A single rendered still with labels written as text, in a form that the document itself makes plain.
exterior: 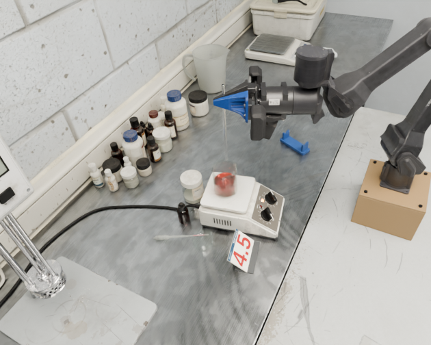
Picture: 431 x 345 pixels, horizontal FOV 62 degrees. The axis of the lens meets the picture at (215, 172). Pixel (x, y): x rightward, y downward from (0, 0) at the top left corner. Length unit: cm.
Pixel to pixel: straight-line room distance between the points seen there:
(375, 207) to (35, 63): 88
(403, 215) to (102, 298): 71
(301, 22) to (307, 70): 110
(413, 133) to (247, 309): 51
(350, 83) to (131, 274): 64
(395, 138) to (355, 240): 27
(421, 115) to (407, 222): 26
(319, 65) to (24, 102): 69
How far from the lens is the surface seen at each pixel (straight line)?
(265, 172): 109
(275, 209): 94
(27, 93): 101
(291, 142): 118
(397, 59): 75
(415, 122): 85
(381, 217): 96
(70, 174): 110
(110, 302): 89
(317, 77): 71
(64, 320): 91
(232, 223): 91
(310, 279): 88
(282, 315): 84
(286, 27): 182
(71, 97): 110
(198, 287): 87
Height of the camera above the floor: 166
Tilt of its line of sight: 44 degrees down
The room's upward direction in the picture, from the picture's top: 6 degrees counter-clockwise
